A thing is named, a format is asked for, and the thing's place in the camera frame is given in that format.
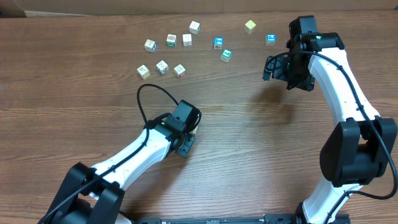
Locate red edged bee block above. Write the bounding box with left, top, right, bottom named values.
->
left=174, top=64, right=187, bottom=78

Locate yellow letter wooden block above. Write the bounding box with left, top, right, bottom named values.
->
left=137, top=65, right=150, bottom=79

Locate red elephant wooden block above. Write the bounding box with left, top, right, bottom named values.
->
left=191, top=128, right=198, bottom=136

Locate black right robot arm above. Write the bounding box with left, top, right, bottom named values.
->
left=262, top=16, right=397, bottom=223

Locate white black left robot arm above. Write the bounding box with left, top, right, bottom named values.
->
left=40, top=100, right=201, bottom=223

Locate white block near arm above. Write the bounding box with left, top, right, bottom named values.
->
left=156, top=60, right=169, bottom=75

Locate far blue wooden block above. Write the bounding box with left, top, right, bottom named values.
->
left=265, top=34, right=276, bottom=47

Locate far yellow wooden block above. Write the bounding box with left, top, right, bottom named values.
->
left=244, top=20, right=256, bottom=34

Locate green top wooden block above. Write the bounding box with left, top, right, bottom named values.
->
left=220, top=49, right=233, bottom=62

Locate blue top wooden block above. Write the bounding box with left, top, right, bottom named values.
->
left=213, top=37, right=223, bottom=49

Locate green red wooden block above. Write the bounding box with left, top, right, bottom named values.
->
left=166, top=34, right=177, bottom=47

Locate white blue wooden block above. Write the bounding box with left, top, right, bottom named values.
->
left=144, top=39, right=157, bottom=53

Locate plain white wooden block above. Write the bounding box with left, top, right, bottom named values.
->
left=182, top=34, right=192, bottom=47

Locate white block dark edge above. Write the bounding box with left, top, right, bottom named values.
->
left=189, top=21, right=200, bottom=35

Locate cardboard backdrop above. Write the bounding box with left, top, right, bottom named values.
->
left=1, top=0, right=397, bottom=17

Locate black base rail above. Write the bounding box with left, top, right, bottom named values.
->
left=124, top=213, right=352, bottom=224

